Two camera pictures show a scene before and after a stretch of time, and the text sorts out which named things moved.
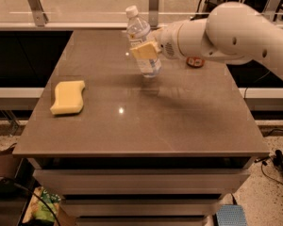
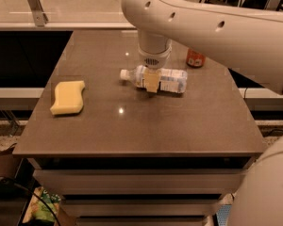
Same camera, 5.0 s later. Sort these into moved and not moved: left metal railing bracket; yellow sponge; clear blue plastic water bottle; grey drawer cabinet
Moved: clear blue plastic water bottle
Not moved: yellow sponge; left metal railing bracket; grey drawer cabinet
